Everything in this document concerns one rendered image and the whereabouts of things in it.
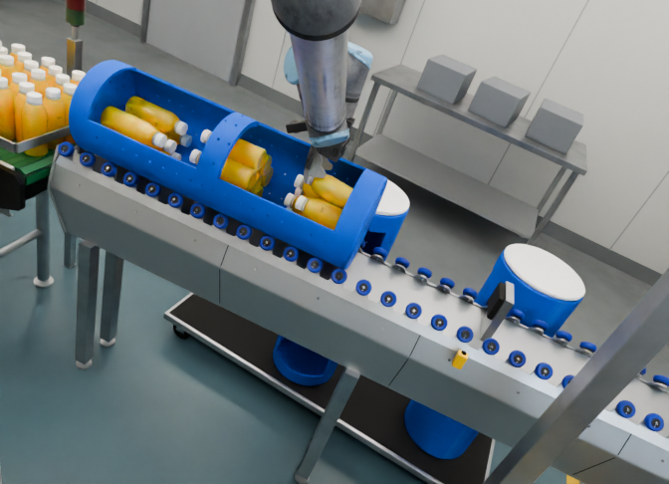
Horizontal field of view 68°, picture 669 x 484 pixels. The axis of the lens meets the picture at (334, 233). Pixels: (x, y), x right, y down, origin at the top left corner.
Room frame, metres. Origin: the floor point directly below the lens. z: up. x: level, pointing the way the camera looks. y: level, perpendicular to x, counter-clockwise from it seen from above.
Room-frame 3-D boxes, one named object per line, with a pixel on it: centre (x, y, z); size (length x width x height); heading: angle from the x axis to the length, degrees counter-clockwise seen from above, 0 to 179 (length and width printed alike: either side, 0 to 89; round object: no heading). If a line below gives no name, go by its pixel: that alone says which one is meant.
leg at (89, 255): (1.25, 0.76, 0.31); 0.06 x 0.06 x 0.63; 83
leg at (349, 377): (1.13, -0.21, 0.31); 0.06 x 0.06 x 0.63; 83
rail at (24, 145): (1.34, 0.90, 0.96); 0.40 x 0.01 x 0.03; 173
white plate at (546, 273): (1.45, -0.69, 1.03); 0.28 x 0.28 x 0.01
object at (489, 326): (1.16, -0.50, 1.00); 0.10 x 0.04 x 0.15; 173
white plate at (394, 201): (1.55, -0.07, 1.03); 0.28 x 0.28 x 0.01
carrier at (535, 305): (1.45, -0.69, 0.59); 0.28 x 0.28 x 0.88
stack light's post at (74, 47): (1.74, 1.16, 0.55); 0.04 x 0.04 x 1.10; 83
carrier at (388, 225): (1.55, -0.07, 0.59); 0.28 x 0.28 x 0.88
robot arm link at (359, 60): (1.23, 0.11, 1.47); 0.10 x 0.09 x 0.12; 138
